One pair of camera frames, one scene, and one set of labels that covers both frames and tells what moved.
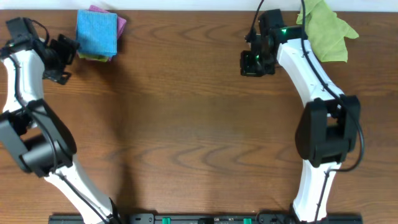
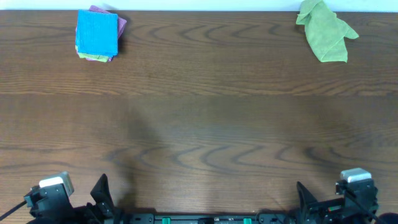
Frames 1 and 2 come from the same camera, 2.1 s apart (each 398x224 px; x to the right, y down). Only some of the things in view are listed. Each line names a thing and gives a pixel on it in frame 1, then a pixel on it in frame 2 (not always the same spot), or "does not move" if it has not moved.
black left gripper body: [62, 58] to [88, 211]
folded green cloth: [98, 57] does not move
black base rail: [210, 218] does not move
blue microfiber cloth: [97, 33] does not move
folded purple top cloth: [121, 22] does not move
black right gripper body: [256, 65] to [330, 211]
